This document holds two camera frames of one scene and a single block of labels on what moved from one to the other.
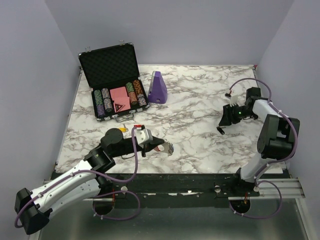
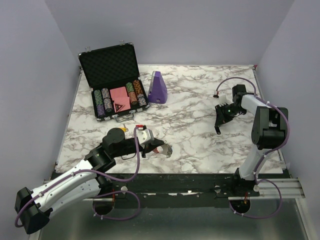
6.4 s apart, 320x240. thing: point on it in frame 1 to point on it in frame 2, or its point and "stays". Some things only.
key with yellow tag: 124,129 stays
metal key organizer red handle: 166,147 stays
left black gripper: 155,142 stays
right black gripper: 228,117 to 221,118
